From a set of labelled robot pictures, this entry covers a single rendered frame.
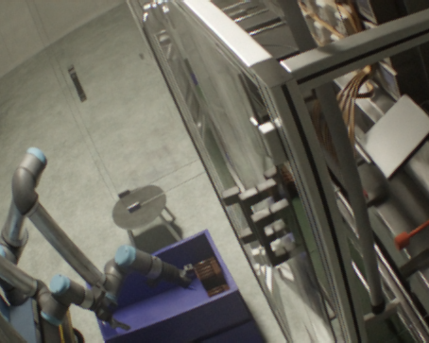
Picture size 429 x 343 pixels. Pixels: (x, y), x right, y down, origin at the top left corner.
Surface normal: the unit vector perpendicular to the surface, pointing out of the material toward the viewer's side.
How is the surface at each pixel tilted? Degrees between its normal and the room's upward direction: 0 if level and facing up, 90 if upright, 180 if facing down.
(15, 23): 90
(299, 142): 90
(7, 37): 90
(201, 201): 0
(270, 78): 0
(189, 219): 0
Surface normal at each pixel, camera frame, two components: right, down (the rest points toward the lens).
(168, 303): -0.33, -0.74
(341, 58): 0.29, 0.51
